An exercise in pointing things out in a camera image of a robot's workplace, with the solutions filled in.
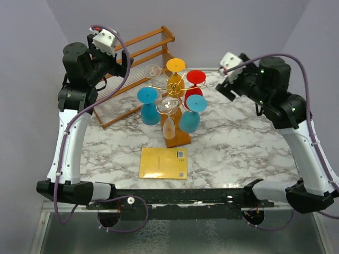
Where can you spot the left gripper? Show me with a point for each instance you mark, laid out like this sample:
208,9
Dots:
117,69

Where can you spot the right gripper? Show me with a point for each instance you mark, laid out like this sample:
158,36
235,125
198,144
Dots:
224,89

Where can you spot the red wine glass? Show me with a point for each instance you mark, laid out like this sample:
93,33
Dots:
195,77

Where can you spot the blue wine glass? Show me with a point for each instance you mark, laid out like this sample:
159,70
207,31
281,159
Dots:
149,113
190,120

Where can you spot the yellow wine glass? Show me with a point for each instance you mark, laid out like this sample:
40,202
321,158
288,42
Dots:
175,66

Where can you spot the ribbed clear wine glass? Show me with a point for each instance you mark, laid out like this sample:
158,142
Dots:
168,109

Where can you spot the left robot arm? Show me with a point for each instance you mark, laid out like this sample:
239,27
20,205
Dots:
86,66

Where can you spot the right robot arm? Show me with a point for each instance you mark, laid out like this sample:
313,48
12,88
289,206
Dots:
265,81

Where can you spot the wooden shelf rack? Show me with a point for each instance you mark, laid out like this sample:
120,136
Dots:
148,49

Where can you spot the wooden rack base board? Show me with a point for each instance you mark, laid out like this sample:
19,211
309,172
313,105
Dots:
181,138

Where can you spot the yellow book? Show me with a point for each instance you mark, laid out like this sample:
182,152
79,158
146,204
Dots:
163,163

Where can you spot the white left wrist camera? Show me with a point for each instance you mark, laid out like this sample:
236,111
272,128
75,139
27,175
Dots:
104,40

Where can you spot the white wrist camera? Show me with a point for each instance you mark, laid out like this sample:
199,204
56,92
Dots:
104,40
229,61

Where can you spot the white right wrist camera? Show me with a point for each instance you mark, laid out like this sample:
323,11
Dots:
229,61

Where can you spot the gold wire wine glass rack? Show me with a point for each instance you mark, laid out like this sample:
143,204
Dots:
181,100

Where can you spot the black metal mounting rail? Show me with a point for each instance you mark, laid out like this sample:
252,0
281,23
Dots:
180,204

